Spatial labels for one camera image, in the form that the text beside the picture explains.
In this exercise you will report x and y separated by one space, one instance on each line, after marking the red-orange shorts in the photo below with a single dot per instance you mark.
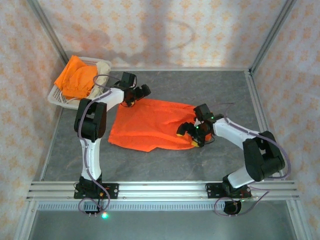
145 125

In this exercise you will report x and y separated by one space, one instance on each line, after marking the light orange shorts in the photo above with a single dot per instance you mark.
75 80

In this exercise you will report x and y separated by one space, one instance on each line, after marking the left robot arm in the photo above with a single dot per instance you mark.
91 157

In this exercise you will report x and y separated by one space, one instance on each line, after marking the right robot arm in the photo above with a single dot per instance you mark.
232 132

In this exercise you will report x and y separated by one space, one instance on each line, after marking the white plastic mesh basket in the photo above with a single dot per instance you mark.
56 97

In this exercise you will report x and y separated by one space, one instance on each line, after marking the small black connector box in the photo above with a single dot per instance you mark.
91 209

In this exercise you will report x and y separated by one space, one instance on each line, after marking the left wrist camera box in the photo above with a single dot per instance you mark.
128 79

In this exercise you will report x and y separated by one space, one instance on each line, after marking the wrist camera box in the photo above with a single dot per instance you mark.
202 111
128 79

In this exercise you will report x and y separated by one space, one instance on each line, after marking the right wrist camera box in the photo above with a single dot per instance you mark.
202 111

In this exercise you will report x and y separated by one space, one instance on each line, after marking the thin aluminium table edge rail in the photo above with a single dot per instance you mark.
175 69

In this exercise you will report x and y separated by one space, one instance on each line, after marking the wide aluminium base rail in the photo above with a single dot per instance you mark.
160 191

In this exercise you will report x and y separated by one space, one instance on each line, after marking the long aluminium side rail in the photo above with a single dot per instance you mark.
250 80

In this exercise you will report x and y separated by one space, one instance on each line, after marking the slanted aluminium frame post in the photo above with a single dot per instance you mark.
47 30
272 35

